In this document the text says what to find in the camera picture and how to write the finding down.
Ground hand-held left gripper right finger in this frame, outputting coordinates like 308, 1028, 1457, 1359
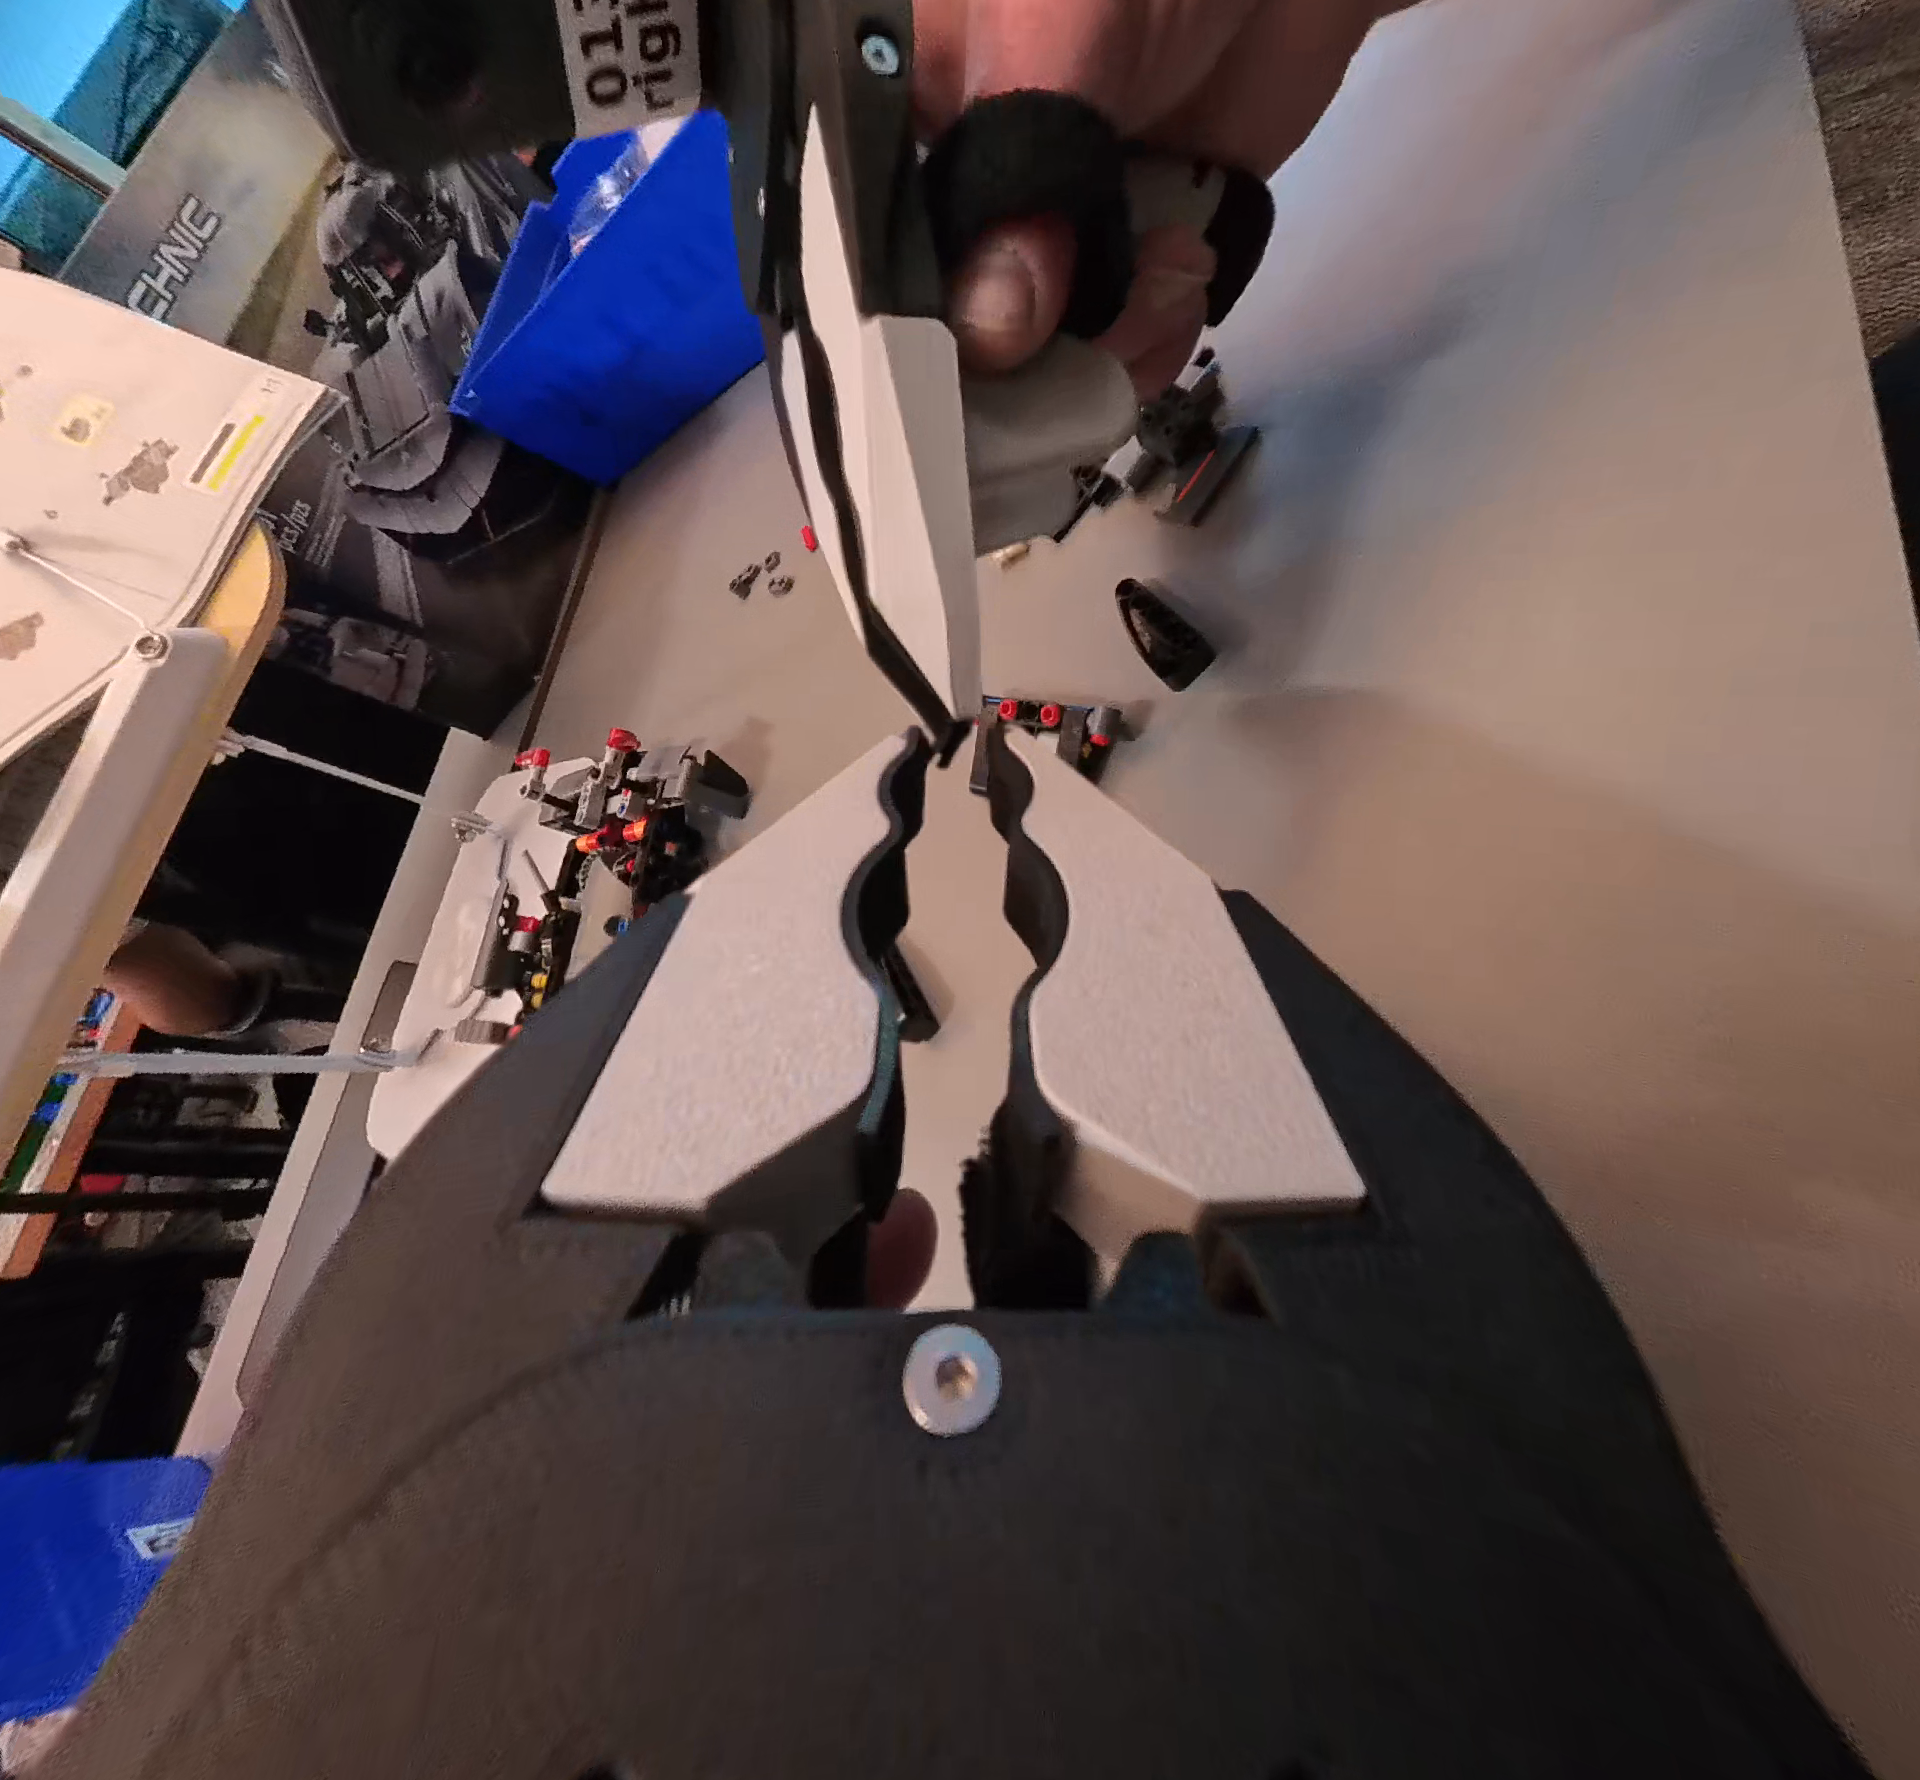
987, 729, 1375, 1297

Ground black curved lego beam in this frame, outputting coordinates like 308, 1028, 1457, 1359
1113, 578, 1217, 694

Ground dark grey sloped lego tile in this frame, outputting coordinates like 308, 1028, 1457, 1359
1158, 417, 1264, 525

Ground lego technic car chassis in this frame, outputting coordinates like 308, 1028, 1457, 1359
475, 725, 750, 1049

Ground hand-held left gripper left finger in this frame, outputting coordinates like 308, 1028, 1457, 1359
542, 725, 931, 1305

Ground blue plastic parts bin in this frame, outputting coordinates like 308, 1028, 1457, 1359
453, 108, 774, 489
0, 1452, 217, 1724

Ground grey lego brick assembly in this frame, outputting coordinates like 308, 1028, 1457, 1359
1052, 343, 1227, 542

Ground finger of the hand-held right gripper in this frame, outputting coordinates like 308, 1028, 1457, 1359
774, 108, 987, 766

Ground black lego subassembly red pins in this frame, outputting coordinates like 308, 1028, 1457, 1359
973, 694, 1136, 793

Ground lego instruction booklet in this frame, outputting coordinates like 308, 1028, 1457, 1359
0, 272, 353, 766

